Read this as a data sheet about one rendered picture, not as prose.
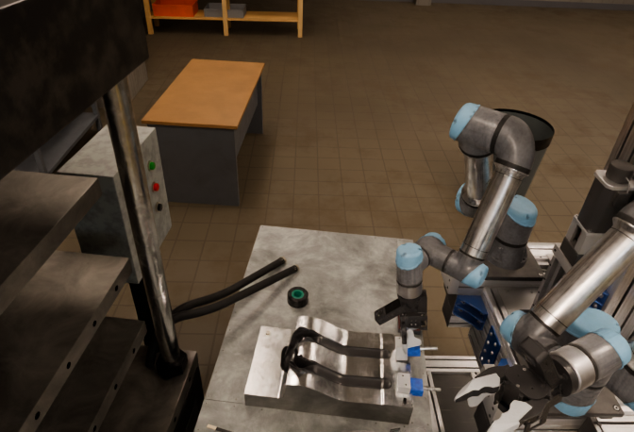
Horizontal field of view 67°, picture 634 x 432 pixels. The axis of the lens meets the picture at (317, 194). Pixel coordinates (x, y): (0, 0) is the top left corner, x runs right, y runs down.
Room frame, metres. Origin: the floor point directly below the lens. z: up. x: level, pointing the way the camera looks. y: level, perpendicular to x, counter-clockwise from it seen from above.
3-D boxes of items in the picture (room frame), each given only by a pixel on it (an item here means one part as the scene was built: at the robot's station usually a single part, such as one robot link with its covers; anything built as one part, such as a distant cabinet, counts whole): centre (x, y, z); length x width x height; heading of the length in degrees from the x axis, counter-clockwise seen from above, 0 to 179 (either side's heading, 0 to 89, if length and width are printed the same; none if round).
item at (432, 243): (1.09, -0.35, 1.23); 0.11 x 0.11 x 0.08; 51
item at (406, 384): (0.86, -0.34, 0.89); 0.13 x 0.05 x 0.05; 86
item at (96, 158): (1.21, 0.61, 0.74); 0.30 x 0.22 x 1.47; 176
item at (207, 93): (3.59, 0.88, 0.35); 1.29 x 0.66 x 0.69; 178
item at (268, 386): (0.95, -0.07, 0.87); 0.50 x 0.26 x 0.14; 86
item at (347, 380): (0.93, -0.08, 0.92); 0.35 x 0.16 x 0.09; 86
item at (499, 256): (1.32, -0.69, 1.09); 0.15 x 0.15 x 0.10
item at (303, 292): (1.27, 0.05, 0.82); 0.08 x 0.08 x 0.04
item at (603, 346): (0.58, -0.54, 1.43); 0.11 x 0.08 x 0.09; 118
